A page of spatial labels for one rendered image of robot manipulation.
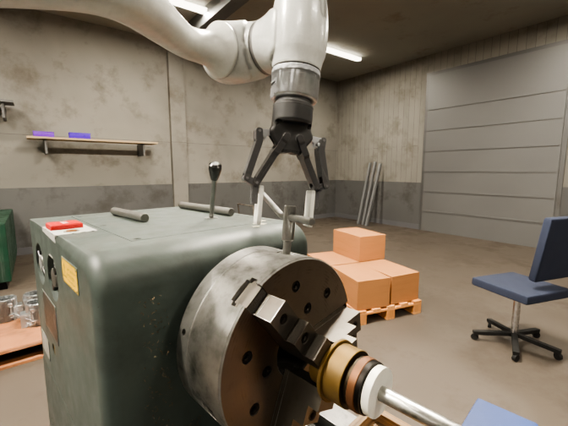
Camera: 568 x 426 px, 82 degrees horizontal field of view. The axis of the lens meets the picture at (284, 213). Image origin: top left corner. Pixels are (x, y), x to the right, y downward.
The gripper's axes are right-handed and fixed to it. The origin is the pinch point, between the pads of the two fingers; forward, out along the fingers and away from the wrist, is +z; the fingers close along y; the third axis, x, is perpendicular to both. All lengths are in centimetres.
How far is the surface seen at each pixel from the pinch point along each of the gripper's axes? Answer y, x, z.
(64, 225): 41.6, -23.2, 7.1
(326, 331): -6.9, 8.3, 19.6
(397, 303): -186, -193, 86
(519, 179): -576, -374, -75
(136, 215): 28.3, -30.6, 4.8
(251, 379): 6.9, 12.0, 24.5
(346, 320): -11.4, 7.0, 18.4
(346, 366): -4.7, 19.2, 19.8
